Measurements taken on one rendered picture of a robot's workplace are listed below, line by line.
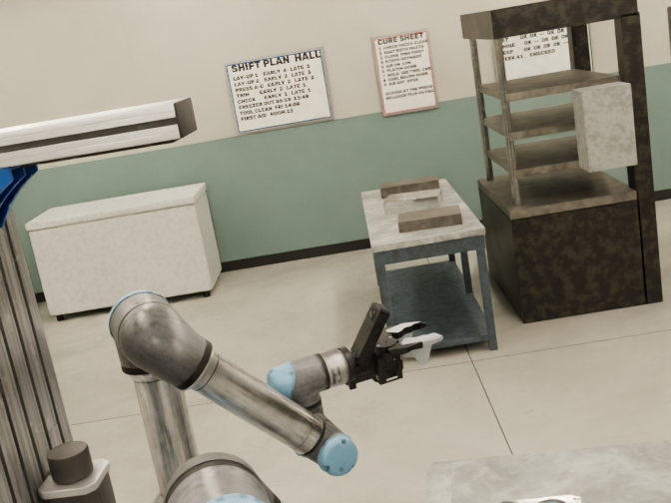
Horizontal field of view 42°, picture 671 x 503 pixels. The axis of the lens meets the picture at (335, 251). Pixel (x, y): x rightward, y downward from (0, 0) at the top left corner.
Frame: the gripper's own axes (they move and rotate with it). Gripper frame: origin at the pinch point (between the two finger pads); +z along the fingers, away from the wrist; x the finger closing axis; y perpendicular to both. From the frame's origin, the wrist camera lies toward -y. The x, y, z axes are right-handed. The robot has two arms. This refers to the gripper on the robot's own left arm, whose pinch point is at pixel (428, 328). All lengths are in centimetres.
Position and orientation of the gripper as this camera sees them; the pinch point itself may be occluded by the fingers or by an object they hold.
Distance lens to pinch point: 182.7
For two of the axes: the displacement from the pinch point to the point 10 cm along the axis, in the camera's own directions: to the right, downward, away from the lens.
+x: 4.0, 2.9, -8.7
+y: 1.1, 9.3, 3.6
